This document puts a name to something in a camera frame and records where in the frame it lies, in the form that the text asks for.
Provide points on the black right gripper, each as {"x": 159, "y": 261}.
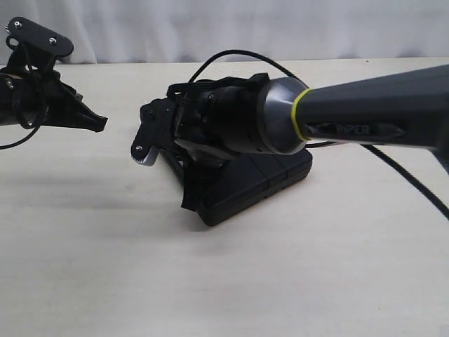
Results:
{"x": 180, "y": 121}

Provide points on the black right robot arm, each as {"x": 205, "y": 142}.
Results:
{"x": 209, "y": 124}

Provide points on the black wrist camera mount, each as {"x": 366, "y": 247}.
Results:
{"x": 41, "y": 43}

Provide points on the black plastic case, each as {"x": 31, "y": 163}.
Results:
{"x": 246, "y": 181}

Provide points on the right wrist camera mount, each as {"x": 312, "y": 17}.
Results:
{"x": 143, "y": 150}

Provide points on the white curtain backdrop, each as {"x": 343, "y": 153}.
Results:
{"x": 192, "y": 31}

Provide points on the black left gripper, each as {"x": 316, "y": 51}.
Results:
{"x": 36, "y": 96}

